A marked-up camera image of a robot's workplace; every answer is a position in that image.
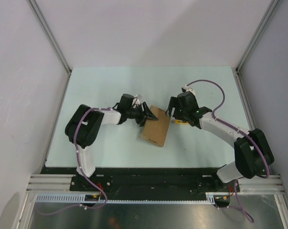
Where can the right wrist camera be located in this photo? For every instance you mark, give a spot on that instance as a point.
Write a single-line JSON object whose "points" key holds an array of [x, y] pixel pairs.
{"points": [[186, 88]]}

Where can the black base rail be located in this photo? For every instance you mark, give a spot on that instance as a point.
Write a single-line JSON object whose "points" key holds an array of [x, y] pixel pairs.
{"points": [[154, 184]]}

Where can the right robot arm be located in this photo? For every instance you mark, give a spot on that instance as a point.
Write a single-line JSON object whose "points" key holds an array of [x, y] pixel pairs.
{"points": [[253, 155]]}

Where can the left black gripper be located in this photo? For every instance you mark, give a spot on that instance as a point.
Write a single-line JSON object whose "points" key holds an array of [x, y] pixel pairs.
{"points": [[143, 116]]}

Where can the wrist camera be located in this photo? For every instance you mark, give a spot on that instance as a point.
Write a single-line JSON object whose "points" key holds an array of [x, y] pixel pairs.
{"points": [[137, 100], [186, 88]]}

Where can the yellow utility knife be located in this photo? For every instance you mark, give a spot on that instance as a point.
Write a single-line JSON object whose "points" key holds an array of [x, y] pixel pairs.
{"points": [[180, 122]]}

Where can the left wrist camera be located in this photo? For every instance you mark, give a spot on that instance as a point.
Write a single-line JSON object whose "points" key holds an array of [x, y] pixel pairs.
{"points": [[137, 100]]}

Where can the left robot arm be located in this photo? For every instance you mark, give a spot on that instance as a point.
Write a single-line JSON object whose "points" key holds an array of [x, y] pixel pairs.
{"points": [[82, 129]]}

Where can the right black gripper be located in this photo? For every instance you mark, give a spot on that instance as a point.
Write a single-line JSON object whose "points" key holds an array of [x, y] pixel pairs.
{"points": [[173, 103]]}

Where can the left aluminium frame post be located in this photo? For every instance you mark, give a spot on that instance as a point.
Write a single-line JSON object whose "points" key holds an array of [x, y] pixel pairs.
{"points": [[49, 34]]}

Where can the brown cardboard express box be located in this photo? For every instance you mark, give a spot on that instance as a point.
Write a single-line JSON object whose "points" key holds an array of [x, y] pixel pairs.
{"points": [[155, 132]]}

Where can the aluminium extrusion crossbar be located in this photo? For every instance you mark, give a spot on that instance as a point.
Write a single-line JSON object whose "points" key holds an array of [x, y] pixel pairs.
{"points": [[48, 183]]}

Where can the right aluminium frame post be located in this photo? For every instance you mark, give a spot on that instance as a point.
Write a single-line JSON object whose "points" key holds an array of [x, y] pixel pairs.
{"points": [[262, 26]]}

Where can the aluminium frame post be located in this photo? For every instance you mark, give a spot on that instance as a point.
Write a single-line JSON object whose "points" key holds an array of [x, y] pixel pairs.
{"points": [[49, 34], [262, 26]]}

